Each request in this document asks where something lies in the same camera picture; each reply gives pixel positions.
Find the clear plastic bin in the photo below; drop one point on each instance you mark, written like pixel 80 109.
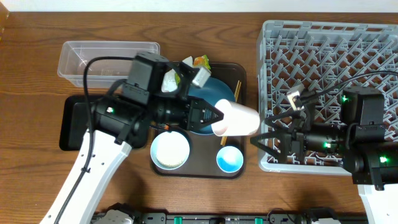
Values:
pixel 101 74

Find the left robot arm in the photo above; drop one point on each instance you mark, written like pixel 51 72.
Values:
pixel 154 95

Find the white crumpled napkin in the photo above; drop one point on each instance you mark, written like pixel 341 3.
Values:
pixel 170 81

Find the light blue rice bowl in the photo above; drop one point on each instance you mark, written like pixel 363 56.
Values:
pixel 172 137

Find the blue cup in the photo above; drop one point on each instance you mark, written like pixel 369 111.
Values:
pixel 229 159

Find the brown serving tray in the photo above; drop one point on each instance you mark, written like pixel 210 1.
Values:
pixel 205 145

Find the green orange snack wrapper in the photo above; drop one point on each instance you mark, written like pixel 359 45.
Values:
pixel 202 60

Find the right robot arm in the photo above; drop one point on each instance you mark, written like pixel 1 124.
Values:
pixel 367 156

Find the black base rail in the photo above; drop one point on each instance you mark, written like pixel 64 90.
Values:
pixel 116 216

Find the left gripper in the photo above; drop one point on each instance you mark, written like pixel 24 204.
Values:
pixel 193 116

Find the grey dishwasher rack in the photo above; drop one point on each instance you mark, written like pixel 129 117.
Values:
pixel 320 55

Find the pink cup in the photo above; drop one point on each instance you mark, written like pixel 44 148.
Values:
pixel 239 120

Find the dark blue plate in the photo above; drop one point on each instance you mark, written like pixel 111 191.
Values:
pixel 213 91

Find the black waste tray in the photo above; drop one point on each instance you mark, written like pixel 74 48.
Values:
pixel 74 124

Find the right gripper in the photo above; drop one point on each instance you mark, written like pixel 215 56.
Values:
pixel 285 144

